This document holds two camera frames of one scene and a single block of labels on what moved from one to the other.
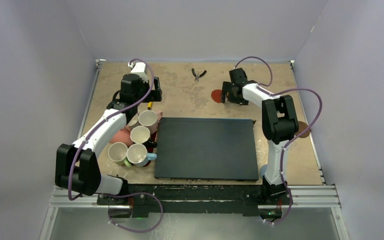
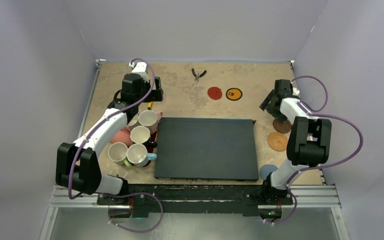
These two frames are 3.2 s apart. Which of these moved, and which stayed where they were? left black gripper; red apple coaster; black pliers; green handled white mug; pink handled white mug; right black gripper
Moved: right black gripper; red apple coaster
Stayed: pink handled white mug; black pliers; left black gripper; green handled white mug
